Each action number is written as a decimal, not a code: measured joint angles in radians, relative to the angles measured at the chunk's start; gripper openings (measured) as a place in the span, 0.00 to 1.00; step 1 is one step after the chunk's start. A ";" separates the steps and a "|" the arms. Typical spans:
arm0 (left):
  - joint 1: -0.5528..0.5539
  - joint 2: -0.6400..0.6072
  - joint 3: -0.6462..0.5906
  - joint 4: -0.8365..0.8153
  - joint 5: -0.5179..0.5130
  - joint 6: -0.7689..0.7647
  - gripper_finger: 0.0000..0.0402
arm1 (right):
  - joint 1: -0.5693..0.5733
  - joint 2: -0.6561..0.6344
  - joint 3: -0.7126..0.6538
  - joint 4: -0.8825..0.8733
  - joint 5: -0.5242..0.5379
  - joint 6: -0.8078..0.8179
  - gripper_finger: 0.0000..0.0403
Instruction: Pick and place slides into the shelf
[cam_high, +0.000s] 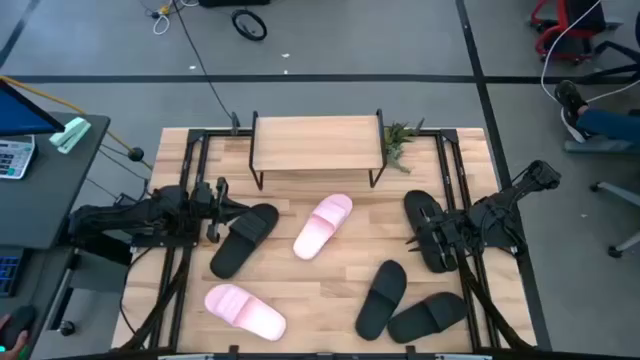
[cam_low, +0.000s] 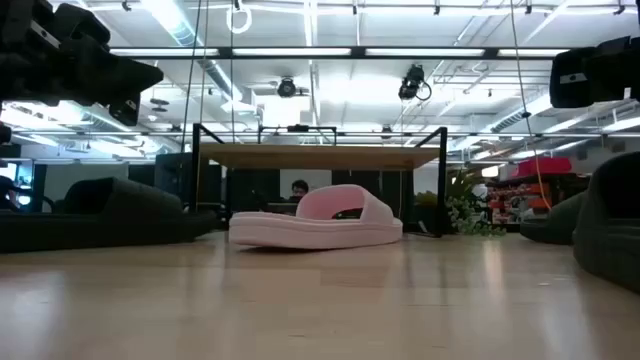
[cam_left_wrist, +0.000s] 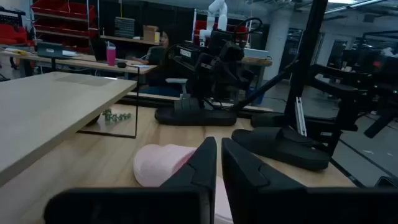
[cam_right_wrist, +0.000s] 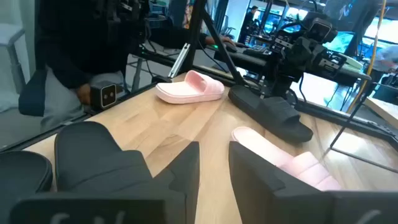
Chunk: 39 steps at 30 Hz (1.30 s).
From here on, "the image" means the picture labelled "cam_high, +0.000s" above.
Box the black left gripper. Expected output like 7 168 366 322
192 176 252 245

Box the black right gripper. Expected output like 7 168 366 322
405 208 474 269

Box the black slide sandal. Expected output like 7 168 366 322
354 259 408 342
386 291 469 345
209 202 280 280
403 189 460 275

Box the pink slide sandal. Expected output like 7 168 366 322
292 193 354 262
203 283 288 343

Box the wooden shelf with black legs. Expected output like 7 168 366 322
248 108 389 191

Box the small potted green plant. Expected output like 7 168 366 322
383 118 426 175

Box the mint green stapler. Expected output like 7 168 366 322
48 116 93 155

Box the black desk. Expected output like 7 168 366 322
0 112 112 360

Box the grey office chair base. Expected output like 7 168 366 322
589 180 640 259

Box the person's black shoe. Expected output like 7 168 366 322
553 79 592 145

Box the person's leg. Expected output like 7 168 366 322
574 107 640 145

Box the grey desk calculator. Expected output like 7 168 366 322
0 134 37 180

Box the black keyboard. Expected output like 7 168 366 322
0 242 24 299

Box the computer monitor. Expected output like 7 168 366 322
0 79 66 138

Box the black computer mouse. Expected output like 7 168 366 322
0 304 37 351

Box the red and black chair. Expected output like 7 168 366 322
529 0 624 66

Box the person's hand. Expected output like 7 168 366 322
0 314 31 360

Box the black chair base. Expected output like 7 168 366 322
579 39 640 86

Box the black aluminium table frame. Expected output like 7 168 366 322
119 127 539 360

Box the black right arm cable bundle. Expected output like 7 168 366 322
455 252 534 351

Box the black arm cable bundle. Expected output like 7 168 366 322
455 252 534 351
119 247 194 351

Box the black left arm cable bundle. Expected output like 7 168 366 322
119 247 194 351

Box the black floor cable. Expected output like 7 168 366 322
169 0 237 121

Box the coiled black cable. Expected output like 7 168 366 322
230 8 269 42

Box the yellow cable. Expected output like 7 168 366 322
0 74 154 170

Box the long white cable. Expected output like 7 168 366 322
540 0 640 105

